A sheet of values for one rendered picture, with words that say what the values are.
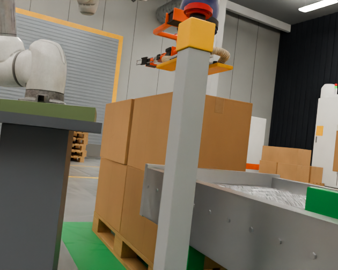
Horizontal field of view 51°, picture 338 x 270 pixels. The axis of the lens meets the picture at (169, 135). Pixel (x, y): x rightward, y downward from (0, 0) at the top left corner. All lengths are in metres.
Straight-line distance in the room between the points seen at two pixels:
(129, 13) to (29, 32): 3.32
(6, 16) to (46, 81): 0.33
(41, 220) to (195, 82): 0.91
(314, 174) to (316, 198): 8.25
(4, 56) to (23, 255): 0.80
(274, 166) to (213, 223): 8.07
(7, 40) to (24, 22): 9.66
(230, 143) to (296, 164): 6.96
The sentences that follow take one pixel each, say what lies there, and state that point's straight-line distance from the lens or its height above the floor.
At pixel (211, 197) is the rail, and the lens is 1.01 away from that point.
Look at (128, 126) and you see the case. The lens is 2.14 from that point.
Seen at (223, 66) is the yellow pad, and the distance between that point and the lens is 1.86.
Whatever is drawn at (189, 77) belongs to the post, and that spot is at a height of 0.86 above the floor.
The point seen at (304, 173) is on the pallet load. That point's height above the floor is 0.35.
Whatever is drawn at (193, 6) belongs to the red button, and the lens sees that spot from 0.88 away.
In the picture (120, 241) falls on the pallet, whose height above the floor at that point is 0.11.
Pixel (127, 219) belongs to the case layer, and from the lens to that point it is 2.06.
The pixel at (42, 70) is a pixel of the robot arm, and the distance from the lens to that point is 1.53.
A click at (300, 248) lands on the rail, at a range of 0.77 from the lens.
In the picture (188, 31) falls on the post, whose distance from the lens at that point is 0.86.
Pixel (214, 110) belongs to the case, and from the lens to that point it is 1.66.
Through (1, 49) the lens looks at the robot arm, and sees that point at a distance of 1.64.
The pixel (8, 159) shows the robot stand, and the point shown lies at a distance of 1.49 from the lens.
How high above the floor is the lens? 0.70
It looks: 1 degrees up
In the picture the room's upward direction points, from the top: 6 degrees clockwise
